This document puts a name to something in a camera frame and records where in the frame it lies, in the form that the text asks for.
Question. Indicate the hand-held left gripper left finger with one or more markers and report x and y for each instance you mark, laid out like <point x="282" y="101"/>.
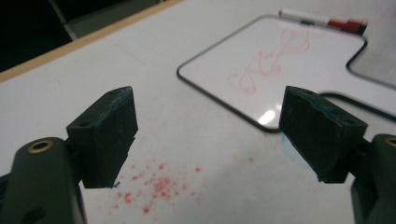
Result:
<point x="102" y="137"/>

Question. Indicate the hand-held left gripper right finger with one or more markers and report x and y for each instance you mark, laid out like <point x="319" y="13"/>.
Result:
<point x="320" y="140"/>

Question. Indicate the white paddle-shaped whiteboard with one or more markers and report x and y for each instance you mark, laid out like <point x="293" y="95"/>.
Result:
<point x="236" y="49"/>

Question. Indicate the red and white marker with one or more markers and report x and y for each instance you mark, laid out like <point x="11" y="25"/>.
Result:
<point x="311" y="16"/>

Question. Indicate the white desk frame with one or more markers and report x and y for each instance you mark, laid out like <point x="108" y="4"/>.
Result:
<point x="63" y="20"/>

